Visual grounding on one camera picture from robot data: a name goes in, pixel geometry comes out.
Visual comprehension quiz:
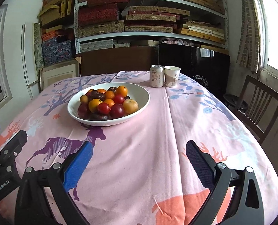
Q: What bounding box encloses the orange fruit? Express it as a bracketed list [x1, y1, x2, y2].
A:
[115, 85, 128, 98]

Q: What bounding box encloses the pale yellow melon fruit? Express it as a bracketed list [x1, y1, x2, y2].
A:
[122, 99, 138, 114]

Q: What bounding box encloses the dark wrinkled passion fruit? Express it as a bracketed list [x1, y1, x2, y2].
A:
[90, 90, 105, 101]

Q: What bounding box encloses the white paper cup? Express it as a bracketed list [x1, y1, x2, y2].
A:
[164, 66, 181, 87]

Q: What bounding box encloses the dark red plum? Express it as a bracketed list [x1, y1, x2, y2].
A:
[110, 104, 124, 119]

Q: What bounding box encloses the red cherry tomato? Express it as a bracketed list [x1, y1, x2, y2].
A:
[97, 102, 111, 115]

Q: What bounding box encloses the pink beverage can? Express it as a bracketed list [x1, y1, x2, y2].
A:
[149, 65, 165, 88]

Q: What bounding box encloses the small orange kumquat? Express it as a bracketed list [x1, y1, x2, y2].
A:
[104, 99, 115, 107]

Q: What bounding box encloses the dark purple round fruit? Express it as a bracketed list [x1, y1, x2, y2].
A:
[89, 113, 110, 121]

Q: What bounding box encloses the pink deer-print tablecloth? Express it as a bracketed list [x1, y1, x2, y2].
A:
[0, 72, 278, 224]

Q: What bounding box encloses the white framed board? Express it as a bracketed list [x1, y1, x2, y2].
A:
[21, 22, 40, 100]

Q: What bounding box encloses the white oval plate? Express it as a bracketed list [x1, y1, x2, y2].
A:
[67, 82, 150, 127]

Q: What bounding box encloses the dark wooden chair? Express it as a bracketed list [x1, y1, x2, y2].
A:
[234, 75, 278, 145]

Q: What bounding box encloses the white metal shelf unit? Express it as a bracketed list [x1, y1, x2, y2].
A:
[74, 0, 228, 53]

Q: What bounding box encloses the yellow-orange citrus fruit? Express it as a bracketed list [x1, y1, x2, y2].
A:
[88, 99, 103, 113]

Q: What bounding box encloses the large orange mandarin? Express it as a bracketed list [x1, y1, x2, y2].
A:
[104, 90, 115, 100]

